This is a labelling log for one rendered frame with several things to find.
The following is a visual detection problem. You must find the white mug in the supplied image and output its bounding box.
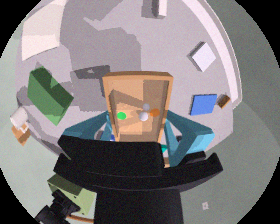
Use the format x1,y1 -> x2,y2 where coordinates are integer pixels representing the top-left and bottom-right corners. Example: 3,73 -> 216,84
10,106 -> 29,133

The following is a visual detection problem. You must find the blue flat square pad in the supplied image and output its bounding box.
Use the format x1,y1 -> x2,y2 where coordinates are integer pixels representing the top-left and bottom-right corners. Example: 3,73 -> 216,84
190,94 -> 217,116

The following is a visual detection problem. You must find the teal flat rectangular slab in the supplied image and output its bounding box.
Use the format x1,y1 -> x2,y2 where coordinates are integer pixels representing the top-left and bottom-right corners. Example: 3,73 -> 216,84
161,144 -> 167,152

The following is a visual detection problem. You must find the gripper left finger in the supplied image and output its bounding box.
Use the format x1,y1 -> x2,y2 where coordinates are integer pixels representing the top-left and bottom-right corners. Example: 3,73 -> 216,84
62,110 -> 112,141

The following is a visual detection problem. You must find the white flat rectangular box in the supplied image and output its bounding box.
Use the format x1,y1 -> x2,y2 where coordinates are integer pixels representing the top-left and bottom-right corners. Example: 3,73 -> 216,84
191,42 -> 216,72

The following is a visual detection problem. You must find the wooden ball maze tray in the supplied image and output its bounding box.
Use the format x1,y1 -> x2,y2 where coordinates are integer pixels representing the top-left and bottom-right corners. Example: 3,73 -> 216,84
102,71 -> 174,143

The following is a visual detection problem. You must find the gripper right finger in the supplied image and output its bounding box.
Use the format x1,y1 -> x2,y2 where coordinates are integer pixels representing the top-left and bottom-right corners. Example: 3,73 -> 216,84
164,110 -> 215,167

